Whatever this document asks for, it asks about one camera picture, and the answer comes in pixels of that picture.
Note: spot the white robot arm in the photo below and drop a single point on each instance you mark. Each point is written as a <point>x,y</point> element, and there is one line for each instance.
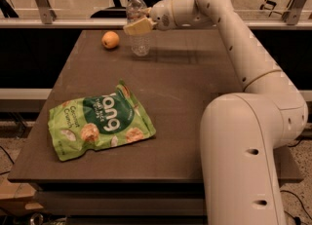
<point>239,131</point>

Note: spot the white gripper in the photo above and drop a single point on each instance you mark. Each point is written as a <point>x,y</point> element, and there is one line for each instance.
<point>161,14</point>

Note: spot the metal rail bracket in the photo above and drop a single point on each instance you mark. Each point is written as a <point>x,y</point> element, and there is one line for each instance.
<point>46,12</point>
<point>292,15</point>

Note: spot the wooden boards under table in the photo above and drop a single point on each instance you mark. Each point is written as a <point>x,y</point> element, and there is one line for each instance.
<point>17,199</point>

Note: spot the right metal rail bracket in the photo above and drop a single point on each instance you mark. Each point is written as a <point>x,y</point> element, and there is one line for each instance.
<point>292,15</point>

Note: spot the green rice chips bag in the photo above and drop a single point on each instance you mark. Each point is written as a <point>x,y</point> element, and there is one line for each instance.
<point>98,123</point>

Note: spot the clear plastic water bottle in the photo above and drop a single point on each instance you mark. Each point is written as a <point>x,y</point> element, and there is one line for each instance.
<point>140,44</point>

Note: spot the orange fruit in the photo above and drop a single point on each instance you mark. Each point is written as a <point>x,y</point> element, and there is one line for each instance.
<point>110,40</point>

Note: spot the left metal rail bracket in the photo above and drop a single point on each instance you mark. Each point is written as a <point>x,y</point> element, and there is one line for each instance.
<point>46,12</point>

